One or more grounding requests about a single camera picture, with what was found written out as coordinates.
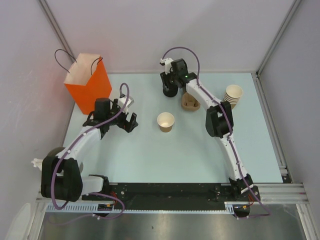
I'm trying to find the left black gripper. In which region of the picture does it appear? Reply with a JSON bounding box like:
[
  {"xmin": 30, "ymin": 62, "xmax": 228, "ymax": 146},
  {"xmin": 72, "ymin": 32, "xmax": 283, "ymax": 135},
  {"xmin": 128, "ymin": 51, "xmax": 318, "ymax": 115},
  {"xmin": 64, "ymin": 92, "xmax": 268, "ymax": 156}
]
[{"xmin": 105, "ymin": 99, "xmax": 138, "ymax": 133}]

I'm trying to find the brown paper coffee cup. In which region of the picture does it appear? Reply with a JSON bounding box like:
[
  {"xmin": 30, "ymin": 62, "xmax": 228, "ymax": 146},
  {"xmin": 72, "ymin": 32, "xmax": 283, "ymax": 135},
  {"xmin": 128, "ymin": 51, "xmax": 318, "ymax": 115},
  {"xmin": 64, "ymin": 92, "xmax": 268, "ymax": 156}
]
[{"xmin": 156, "ymin": 112, "xmax": 175, "ymax": 133}]

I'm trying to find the orange paper bag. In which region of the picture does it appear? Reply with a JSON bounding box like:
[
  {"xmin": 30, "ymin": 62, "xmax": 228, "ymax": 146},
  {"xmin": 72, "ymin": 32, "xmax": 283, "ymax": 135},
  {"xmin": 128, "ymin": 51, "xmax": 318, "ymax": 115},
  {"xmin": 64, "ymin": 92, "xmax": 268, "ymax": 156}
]
[{"xmin": 64, "ymin": 53, "xmax": 112, "ymax": 115}]

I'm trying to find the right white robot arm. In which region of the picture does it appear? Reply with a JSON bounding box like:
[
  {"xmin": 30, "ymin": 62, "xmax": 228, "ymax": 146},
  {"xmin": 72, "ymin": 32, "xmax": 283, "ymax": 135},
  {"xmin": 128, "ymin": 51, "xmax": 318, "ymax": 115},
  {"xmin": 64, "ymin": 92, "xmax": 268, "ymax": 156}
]
[{"xmin": 160, "ymin": 58, "xmax": 256, "ymax": 201}]

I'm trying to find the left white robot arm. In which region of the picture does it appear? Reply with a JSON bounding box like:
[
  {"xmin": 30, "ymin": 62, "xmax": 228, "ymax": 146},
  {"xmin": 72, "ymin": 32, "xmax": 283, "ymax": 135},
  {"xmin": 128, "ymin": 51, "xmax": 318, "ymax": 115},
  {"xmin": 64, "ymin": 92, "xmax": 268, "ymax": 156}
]
[{"xmin": 40, "ymin": 94, "xmax": 139, "ymax": 202}]

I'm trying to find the stack of black lids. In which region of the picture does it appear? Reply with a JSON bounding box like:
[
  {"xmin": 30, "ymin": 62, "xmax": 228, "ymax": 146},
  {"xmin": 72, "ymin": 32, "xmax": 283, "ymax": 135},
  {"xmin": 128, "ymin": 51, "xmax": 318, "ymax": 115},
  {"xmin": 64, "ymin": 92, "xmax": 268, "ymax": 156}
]
[{"xmin": 162, "ymin": 85, "xmax": 179, "ymax": 98}]

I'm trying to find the stack of paper cups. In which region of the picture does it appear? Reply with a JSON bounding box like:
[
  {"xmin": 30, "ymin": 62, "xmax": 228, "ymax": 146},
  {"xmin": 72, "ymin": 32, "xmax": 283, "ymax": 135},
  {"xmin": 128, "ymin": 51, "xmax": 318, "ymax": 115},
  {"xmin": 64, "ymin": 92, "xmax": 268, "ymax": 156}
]
[{"xmin": 223, "ymin": 84, "xmax": 244, "ymax": 109}]

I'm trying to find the grey tape roll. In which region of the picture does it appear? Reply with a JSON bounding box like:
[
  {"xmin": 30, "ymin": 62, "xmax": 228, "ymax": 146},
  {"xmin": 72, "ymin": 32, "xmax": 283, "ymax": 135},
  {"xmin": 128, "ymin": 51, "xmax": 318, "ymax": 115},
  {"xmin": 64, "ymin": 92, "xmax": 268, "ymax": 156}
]
[{"xmin": 46, "ymin": 147, "xmax": 84, "ymax": 176}]

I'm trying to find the white crumpled cloth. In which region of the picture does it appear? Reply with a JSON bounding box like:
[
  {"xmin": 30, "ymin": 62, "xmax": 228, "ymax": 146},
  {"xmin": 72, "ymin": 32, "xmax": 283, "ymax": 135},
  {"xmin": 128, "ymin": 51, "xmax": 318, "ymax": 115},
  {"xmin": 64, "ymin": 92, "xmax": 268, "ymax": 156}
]
[{"xmin": 31, "ymin": 158, "xmax": 43, "ymax": 170}]

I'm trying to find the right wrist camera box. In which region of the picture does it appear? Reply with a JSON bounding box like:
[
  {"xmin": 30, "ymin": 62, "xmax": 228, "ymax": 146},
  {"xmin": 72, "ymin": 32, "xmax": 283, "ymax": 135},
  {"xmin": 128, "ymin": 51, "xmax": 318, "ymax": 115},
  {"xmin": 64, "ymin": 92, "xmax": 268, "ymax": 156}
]
[{"xmin": 159, "ymin": 57, "xmax": 173, "ymax": 75}]

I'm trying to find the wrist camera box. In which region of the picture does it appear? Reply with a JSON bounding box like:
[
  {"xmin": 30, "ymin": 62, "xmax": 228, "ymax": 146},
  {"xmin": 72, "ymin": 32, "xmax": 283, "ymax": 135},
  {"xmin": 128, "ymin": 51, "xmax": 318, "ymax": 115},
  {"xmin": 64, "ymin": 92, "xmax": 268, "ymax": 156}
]
[
  {"xmin": 117, "ymin": 95, "xmax": 134, "ymax": 114},
  {"xmin": 159, "ymin": 57, "xmax": 173, "ymax": 75}
]

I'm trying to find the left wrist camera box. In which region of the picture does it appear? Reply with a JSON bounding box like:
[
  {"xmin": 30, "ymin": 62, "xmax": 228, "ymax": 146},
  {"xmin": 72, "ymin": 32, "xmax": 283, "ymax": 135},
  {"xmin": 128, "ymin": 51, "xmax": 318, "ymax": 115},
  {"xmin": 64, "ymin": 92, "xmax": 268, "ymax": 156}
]
[{"xmin": 117, "ymin": 95, "xmax": 134, "ymax": 114}]

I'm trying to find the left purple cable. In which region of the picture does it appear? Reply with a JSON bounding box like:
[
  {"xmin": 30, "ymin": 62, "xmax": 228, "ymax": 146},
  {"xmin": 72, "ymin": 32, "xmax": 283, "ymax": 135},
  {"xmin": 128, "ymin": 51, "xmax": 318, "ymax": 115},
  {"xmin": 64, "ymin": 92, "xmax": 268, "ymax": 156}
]
[{"xmin": 50, "ymin": 83, "xmax": 131, "ymax": 220}]

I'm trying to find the purple cable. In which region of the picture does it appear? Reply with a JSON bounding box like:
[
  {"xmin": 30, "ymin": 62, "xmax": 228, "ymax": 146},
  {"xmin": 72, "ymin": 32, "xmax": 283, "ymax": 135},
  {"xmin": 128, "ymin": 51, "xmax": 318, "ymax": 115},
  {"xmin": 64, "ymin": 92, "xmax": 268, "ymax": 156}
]
[
  {"xmin": 50, "ymin": 83, "xmax": 131, "ymax": 220},
  {"xmin": 162, "ymin": 46, "xmax": 272, "ymax": 217}
]

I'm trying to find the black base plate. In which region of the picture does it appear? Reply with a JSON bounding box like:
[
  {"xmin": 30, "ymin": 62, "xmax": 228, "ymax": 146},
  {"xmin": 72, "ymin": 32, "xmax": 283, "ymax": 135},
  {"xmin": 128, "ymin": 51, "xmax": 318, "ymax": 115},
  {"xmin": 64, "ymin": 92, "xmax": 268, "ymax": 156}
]
[{"xmin": 81, "ymin": 181, "xmax": 262, "ymax": 211}]

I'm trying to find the white slotted cable duct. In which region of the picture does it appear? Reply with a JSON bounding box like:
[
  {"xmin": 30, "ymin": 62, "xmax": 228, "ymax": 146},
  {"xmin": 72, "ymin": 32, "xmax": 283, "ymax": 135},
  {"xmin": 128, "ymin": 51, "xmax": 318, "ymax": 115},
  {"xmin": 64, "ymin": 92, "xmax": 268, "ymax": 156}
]
[{"xmin": 44, "ymin": 201, "xmax": 237, "ymax": 215}]

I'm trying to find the aluminium frame rail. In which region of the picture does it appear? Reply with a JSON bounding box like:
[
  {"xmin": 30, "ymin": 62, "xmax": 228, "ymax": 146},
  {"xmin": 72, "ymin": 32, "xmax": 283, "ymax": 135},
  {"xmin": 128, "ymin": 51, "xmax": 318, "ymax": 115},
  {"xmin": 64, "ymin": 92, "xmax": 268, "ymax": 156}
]
[{"xmin": 254, "ymin": 182, "xmax": 308, "ymax": 204}]

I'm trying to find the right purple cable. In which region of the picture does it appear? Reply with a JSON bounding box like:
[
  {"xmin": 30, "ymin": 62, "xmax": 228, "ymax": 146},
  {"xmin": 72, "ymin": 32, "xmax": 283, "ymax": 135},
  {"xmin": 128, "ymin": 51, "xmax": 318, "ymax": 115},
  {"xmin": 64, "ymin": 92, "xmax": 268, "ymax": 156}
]
[{"xmin": 162, "ymin": 46, "xmax": 272, "ymax": 217}]

